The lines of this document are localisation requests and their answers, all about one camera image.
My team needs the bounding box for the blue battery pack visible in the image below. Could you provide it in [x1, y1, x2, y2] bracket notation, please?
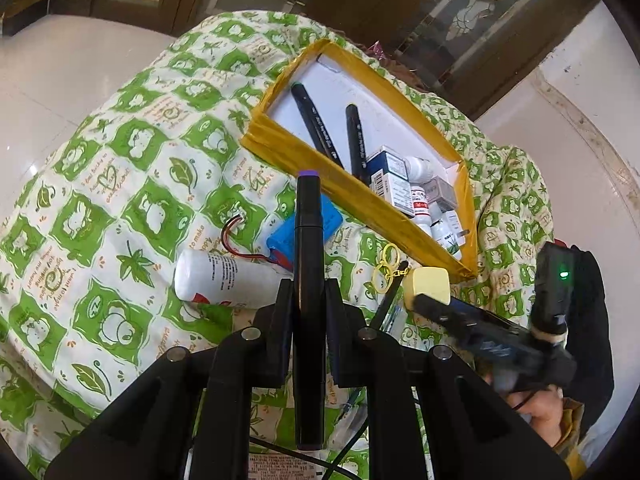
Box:
[222, 194, 345, 267]

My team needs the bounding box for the black and white medicine box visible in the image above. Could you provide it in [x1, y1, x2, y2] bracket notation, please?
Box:
[371, 170, 417, 217]

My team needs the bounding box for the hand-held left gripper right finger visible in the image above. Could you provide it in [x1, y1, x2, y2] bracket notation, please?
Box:
[322, 277, 571, 480]

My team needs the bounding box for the grey barcode plaster box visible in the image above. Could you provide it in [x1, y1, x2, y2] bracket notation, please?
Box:
[429, 176, 460, 212]

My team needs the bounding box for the pale yellow rounded block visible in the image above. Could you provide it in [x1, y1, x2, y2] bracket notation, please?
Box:
[404, 266, 452, 312]

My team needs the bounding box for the green and white printed blanket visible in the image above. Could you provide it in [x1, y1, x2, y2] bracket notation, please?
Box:
[0, 10, 556, 480]

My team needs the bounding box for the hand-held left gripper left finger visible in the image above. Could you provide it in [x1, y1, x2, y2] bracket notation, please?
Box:
[45, 279, 296, 480]

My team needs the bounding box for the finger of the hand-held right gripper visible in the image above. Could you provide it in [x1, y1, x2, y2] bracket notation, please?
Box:
[412, 292, 503, 348]

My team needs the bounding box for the white tube bottle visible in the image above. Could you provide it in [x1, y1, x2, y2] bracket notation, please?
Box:
[404, 156, 437, 182]

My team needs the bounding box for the wooden glass door cabinet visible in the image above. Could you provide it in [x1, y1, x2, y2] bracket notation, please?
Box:
[50, 0, 603, 121]

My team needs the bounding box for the blue and white medicine box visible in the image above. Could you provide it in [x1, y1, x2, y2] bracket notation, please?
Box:
[367, 146, 412, 181]

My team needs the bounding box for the black cable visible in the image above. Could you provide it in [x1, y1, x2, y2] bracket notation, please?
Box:
[249, 427, 368, 480]

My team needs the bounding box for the clear ballpoint pen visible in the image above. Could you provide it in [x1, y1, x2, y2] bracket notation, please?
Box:
[369, 260, 410, 333]

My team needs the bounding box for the person's right hand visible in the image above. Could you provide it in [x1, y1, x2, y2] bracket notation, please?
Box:
[504, 384, 568, 442]

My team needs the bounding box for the yellow taped cardboard tray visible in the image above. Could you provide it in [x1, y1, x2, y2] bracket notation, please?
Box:
[241, 37, 479, 279]

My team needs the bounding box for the white bottle red label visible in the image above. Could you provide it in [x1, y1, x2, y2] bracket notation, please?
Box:
[410, 186, 435, 232]

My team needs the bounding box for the yellow ring keychain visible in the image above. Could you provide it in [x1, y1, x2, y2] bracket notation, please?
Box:
[371, 242, 407, 297]

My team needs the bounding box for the white printed packet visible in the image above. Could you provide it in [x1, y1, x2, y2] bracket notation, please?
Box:
[244, 452, 322, 480]

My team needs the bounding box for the black marker purple cap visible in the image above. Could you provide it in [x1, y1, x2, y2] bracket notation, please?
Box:
[294, 171, 327, 452]

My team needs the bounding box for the small white pill bottle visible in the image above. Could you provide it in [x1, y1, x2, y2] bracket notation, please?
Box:
[431, 210, 465, 257]

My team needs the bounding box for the large white bottle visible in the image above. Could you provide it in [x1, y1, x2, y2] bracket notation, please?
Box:
[174, 249, 293, 311]

